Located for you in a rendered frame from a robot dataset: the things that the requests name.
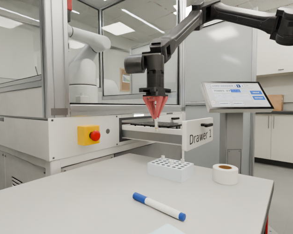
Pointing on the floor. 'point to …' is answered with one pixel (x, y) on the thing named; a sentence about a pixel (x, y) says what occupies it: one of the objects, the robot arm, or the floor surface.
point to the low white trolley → (130, 202)
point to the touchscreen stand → (233, 143)
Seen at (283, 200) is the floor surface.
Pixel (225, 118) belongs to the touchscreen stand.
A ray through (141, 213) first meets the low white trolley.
